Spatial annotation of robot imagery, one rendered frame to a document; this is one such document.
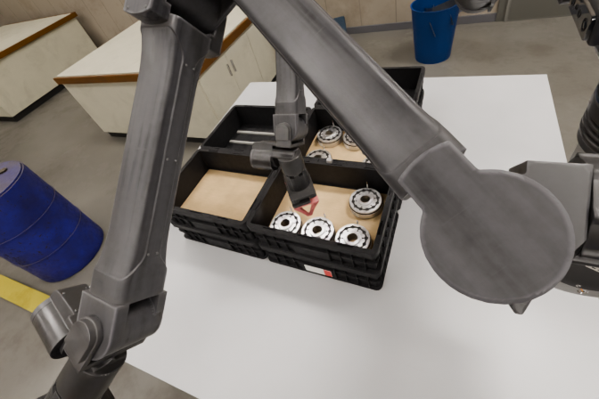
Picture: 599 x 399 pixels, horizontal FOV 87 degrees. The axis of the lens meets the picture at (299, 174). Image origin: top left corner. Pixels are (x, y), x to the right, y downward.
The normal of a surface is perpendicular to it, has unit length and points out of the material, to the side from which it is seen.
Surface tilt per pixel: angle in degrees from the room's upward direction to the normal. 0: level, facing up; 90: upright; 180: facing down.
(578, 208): 38
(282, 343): 0
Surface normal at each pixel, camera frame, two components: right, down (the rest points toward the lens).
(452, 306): -0.24, -0.68
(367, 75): -0.37, -0.11
